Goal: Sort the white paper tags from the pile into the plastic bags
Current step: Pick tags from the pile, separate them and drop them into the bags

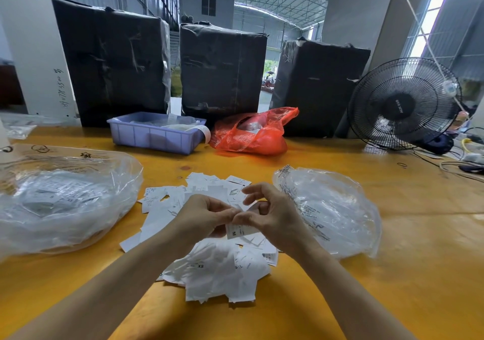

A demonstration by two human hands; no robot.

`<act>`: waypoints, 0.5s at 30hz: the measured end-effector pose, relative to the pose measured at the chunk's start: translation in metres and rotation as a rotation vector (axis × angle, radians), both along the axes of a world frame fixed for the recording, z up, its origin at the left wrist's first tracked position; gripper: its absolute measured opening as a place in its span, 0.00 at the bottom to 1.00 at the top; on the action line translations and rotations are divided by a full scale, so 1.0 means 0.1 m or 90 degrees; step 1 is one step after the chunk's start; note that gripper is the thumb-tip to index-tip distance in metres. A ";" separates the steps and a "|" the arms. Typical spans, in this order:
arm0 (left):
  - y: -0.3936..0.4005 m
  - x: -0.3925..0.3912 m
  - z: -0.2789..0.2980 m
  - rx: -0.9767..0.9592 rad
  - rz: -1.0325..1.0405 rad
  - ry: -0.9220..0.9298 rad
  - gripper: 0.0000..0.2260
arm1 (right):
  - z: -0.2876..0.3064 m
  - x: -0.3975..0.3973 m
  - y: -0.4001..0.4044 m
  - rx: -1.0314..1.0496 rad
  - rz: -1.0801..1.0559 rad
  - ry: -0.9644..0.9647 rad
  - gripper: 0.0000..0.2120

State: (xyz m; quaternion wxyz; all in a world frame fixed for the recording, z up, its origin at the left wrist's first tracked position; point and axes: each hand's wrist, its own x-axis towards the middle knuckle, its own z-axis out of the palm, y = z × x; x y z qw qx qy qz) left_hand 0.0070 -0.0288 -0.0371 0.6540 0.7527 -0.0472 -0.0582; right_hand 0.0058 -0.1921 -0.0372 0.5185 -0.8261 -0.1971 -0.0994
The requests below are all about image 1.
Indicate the person's left hand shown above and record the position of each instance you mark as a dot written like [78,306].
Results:
[198,219]

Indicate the person's right hand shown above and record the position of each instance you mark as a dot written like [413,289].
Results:
[280,219]

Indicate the white paper label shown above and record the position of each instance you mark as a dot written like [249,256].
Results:
[243,228]

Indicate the pile of white labels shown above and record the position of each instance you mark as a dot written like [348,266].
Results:
[212,268]

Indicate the clear plastic bag black print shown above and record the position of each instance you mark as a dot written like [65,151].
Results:
[336,211]

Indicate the large clear bag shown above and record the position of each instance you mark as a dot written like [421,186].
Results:
[68,204]

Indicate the person's left forearm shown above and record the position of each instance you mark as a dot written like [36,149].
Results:
[94,294]

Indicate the person's right forearm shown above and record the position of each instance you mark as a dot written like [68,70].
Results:
[352,302]

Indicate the red plastic bag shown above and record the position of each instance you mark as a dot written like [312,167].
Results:
[254,132]

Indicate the blue plastic bin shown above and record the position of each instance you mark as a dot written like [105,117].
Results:
[150,133]

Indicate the large black wrapped bale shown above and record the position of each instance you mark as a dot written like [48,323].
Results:
[110,62]
[223,73]
[319,90]

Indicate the black table fan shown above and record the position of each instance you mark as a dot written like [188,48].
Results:
[402,105]

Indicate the white foam box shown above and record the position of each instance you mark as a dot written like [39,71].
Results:
[2,133]

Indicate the grey cabin with window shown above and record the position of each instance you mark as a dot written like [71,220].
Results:
[207,5]

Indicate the brown wooden cabinet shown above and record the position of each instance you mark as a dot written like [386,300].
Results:
[10,86]

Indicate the white pillar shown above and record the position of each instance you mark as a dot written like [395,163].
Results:
[38,45]

